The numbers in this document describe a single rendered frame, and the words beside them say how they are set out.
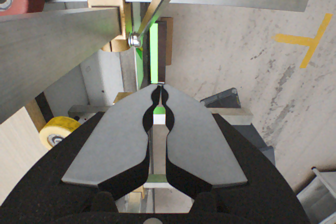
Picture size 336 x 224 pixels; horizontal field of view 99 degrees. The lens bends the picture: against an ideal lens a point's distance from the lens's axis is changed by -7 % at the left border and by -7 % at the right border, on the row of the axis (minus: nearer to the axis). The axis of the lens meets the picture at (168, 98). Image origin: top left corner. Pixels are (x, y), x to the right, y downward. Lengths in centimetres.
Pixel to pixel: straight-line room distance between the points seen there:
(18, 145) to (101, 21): 34
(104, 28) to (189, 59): 102
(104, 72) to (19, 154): 31
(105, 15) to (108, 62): 37
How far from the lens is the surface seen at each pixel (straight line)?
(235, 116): 40
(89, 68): 58
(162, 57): 43
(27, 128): 39
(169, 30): 105
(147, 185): 55
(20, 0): 27
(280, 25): 137
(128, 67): 45
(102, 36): 18
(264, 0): 29
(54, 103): 49
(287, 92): 166
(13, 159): 50
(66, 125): 34
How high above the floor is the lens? 111
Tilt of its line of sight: 58 degrees down
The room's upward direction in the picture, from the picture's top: 178 degrees clockwise
